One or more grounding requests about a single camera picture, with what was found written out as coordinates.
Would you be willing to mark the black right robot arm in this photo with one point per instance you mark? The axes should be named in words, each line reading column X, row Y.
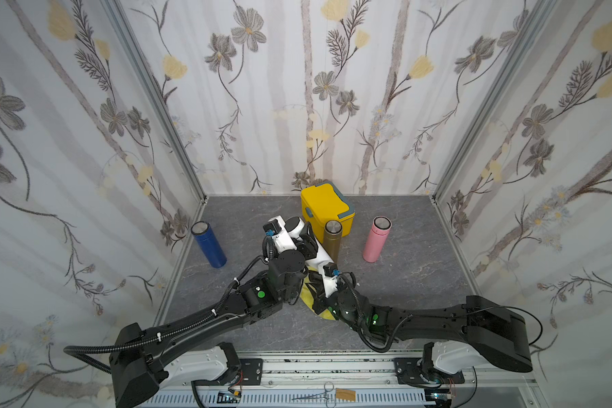
column 498, row 333

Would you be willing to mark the yellow grey cleaning cloth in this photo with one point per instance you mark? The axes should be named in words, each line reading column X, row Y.
column 307, row 296

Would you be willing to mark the metal scissors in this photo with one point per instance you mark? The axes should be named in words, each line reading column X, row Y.
column 326, row 396

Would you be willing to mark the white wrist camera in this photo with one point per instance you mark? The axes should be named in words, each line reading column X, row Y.
column 276, row 230
column 330, row 273

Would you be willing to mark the white slotted cable duct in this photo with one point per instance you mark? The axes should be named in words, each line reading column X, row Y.
column 283, row 398

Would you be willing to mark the blue thermos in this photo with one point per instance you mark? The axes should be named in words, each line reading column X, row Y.
column 203, row 234

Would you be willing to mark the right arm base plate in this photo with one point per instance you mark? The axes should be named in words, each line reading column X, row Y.
column 420, row 372

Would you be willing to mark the brown cardboard tag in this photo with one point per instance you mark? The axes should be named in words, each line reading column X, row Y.
column 346, row 395

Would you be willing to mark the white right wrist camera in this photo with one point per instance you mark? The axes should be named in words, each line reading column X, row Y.
column 330, row 273

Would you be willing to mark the green circuit board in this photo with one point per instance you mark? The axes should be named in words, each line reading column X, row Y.
column 229, row 397

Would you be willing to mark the white thermos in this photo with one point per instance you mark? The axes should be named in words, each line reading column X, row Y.
column 297, row 227

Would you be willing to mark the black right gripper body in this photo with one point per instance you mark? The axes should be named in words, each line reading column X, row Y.
column 315, row 288

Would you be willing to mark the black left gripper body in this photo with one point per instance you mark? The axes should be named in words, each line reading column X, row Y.
column 307, row 248

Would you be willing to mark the yellow storage box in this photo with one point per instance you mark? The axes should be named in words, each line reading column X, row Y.
column 324, row 202

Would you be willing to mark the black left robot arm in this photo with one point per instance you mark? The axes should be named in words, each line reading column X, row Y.
column 138, row 361

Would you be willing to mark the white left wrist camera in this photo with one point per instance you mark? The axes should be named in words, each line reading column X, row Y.
column 276, row 230

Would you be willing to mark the pink thermos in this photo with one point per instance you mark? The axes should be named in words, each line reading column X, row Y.
column 377, row 237

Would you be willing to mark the gold thermos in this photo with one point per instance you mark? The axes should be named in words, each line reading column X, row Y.
column 333, row 234

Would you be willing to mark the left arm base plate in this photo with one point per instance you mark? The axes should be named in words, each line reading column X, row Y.
column 247, row 372

